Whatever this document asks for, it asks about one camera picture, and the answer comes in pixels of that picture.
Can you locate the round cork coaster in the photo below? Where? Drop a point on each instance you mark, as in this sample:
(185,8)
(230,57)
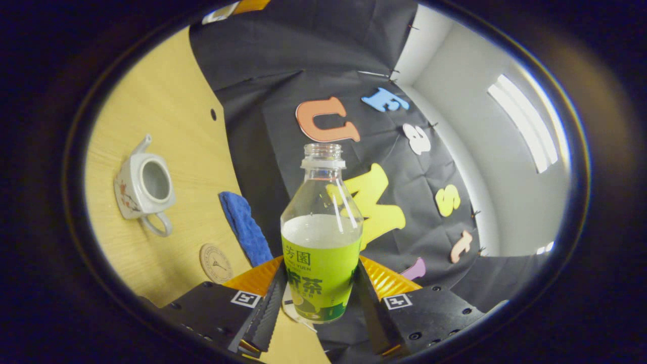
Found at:
(215,263)

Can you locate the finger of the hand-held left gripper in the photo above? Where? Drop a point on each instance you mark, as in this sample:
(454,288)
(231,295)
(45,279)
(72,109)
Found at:
(250,5)

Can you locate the ceiling light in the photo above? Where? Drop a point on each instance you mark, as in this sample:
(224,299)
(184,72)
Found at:
(525,126)
(545,247)

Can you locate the white ceramic teacup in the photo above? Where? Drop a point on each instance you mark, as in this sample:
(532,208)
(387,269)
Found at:
(129,194)

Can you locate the green label water bottle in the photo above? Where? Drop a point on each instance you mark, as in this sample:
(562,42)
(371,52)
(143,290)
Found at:
(321,273)

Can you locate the blue towel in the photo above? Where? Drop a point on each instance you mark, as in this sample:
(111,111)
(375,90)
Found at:
(245,227)

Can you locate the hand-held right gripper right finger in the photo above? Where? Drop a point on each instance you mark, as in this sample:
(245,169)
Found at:
(371,313)

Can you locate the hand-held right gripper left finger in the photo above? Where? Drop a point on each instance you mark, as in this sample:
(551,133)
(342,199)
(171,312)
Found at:
(265,316)

